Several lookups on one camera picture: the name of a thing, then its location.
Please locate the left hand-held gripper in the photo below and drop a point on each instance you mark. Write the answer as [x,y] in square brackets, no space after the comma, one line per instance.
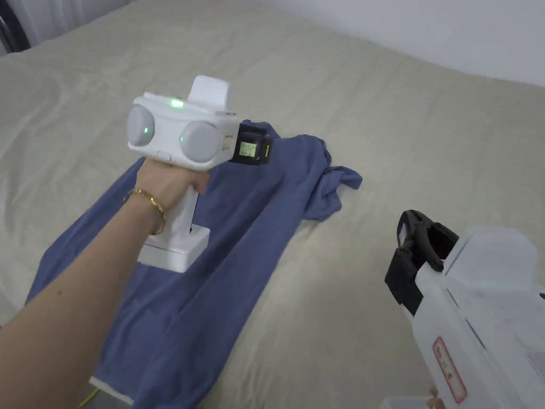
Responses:
[170,128]

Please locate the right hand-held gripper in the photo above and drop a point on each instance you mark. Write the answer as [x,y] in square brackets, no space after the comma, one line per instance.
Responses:
[485,306]

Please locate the person's left forearm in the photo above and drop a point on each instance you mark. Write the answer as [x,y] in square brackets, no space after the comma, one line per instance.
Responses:
[85,281]

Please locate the person's left hand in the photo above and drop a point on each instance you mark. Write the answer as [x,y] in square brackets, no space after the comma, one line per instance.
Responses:
[166,183]

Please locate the person's right hand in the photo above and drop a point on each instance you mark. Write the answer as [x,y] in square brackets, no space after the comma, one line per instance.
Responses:
[435,398]

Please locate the dark blue shirt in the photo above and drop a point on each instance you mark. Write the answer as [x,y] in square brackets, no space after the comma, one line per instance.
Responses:
[238,238]

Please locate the bed with beige sheet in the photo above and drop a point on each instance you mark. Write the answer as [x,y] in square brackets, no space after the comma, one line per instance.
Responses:
[383,128]

